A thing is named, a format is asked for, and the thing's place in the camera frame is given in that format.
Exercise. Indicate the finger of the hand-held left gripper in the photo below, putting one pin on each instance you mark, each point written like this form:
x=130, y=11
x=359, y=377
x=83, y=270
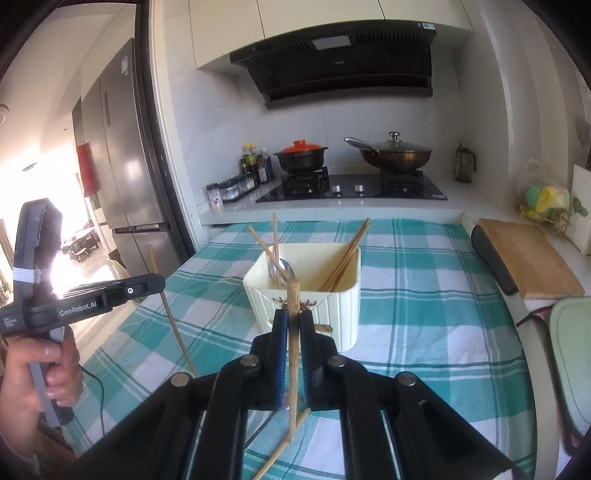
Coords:
x=138, y=290

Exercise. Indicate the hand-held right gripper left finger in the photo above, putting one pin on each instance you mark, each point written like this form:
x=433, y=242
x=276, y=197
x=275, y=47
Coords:
x=279, y=369

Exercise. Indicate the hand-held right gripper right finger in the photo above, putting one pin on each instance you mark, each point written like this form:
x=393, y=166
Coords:
x=309, y=369

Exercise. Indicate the white ribbed utensil holder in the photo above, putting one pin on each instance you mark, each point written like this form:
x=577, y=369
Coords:
x=341, y=314

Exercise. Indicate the metal spoon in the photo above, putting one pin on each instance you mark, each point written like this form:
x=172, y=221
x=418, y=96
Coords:
x=279, y=270

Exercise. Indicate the person's left forearm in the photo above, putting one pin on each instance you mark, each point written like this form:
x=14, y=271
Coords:
x=18, y=450

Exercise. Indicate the person's left hand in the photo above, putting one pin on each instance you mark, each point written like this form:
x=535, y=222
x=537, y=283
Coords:
x=18, y=387

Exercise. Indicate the teal plaid tablecloth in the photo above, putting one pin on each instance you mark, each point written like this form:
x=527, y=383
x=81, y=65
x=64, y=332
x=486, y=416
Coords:
x=415, y=323

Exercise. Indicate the spice jar blue label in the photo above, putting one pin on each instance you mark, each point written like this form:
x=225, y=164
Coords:
x=214, y=197

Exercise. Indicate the stainless steel fridge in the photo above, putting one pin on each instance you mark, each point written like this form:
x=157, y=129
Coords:
x=124, y=161

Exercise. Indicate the clear seasoning box set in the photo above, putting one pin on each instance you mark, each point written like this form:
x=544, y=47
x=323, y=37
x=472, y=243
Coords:
x=238, y=189

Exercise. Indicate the dark sauce bottle yellow cap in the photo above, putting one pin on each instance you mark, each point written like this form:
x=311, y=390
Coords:
x=250, y=161

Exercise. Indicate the black gas stove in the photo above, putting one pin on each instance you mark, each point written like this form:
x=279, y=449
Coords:
x=351, y=189

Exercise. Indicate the black clay pot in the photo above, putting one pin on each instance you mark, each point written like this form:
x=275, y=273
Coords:
x=300, y=161

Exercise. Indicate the black padded roll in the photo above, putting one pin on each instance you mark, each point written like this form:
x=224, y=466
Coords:
x=494, y=261

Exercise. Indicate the red pot lid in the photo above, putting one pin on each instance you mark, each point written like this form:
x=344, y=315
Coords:
x=300, y=146

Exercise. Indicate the black flat pan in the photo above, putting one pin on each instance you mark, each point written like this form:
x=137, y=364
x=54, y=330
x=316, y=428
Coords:
x=531, y=316

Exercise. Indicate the glass wok lid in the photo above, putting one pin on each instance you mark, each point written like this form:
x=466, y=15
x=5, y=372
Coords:
x=395, y=144

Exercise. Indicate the wooden cutting board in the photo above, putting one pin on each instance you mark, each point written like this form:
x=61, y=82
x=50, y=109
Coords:
x=531, y=258

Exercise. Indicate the green cutting board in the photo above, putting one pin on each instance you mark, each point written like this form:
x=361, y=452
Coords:
x=572, y=364

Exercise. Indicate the plastic bag yellow green contents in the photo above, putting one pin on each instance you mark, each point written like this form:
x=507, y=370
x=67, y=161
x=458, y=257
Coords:
x=545, y=198

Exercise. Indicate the black range hood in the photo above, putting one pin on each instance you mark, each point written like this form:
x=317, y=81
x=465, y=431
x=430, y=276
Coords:
x=341, y=69

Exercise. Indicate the white knife block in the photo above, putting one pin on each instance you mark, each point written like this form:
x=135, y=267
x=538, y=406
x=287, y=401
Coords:
x=582, y=207

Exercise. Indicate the glass pitcher dark frame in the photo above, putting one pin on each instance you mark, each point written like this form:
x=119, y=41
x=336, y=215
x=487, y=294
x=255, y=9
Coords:
x=464, y=164

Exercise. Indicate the white wall cabinet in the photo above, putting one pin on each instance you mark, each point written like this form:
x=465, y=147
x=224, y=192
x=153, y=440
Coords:
x=286, y=27

